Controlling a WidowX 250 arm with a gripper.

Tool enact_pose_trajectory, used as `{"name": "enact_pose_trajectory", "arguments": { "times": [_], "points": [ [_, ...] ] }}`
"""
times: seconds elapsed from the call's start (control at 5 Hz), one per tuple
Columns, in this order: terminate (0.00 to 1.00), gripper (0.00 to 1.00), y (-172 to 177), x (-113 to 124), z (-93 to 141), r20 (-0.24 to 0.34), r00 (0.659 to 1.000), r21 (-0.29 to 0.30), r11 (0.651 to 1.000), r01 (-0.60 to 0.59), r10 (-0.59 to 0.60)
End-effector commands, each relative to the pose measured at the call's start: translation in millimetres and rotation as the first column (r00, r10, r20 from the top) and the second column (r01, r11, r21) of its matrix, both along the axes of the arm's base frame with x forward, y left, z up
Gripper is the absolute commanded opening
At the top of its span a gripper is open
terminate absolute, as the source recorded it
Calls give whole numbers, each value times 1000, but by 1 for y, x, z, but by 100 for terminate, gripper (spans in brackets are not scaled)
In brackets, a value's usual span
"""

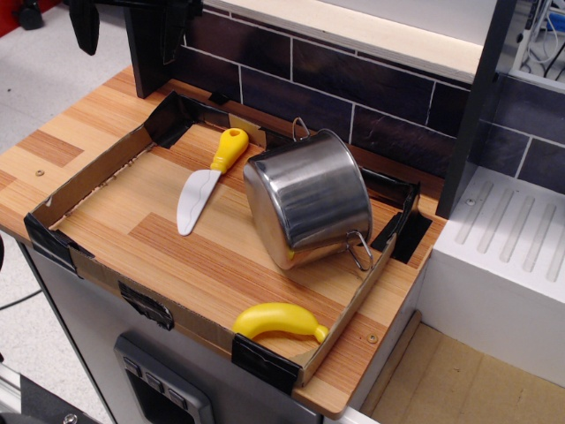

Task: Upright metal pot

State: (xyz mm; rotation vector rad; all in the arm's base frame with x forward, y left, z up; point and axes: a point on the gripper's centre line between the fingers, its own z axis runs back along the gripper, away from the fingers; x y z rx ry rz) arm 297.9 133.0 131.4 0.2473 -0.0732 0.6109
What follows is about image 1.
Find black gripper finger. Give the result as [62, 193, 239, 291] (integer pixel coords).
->
[69, 0, 100, 56]
[160, 1, 188, 64]

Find stainless steel metal pot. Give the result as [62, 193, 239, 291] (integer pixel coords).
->
[243, 129, 373, 269]

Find taped cardboard fence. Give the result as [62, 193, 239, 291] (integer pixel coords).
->
[24, 94, 442, 402]

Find light wooden shelf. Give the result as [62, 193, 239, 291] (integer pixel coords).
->
[205, 1, 483, 83]

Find yellow plastic toy banana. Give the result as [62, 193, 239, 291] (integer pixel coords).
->
[232, 302, 329, 344]

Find grey oven control panel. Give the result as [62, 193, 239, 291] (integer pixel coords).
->
[114, 336, 215, 423]

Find white ribbed toy sink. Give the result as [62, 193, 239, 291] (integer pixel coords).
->
[417, 168, 564, 385]

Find black left vertical post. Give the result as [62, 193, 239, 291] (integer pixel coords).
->
[124, 8, 173, 98]

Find yellow handled toy knife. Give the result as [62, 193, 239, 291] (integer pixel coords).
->
[177, 128, 249, 236]

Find dark grey vertical post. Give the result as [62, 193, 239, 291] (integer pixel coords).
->
[436, 1, 516, 218]

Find white and blue cables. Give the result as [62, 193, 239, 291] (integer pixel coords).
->
[514, 0, 565, 83]

